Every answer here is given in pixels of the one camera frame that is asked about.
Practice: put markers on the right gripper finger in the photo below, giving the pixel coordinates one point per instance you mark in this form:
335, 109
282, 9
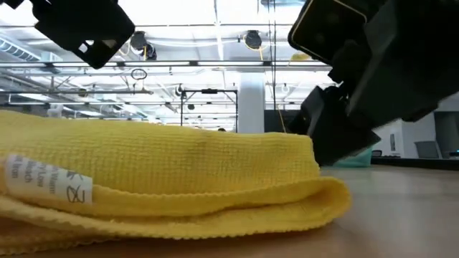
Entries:
337, 132

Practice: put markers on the yellow microfiber towel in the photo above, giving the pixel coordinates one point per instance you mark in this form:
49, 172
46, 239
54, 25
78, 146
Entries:
179, 168

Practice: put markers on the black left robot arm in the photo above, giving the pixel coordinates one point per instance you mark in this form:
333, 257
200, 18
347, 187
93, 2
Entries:
79, 25

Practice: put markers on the teal plastic bin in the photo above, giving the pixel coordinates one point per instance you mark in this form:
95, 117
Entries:
358, 160

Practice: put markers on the black standing panel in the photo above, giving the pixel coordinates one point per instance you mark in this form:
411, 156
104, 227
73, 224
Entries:
274, 122

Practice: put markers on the long horizontal light bar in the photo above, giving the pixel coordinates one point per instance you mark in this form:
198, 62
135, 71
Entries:
215, 63

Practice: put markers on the white robot figure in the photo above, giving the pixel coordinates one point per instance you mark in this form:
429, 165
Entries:
55, 111

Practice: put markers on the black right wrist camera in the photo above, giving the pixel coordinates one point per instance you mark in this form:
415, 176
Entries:
322, 28

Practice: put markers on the black metal frame stand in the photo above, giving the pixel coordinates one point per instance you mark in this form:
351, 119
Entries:
209, 91

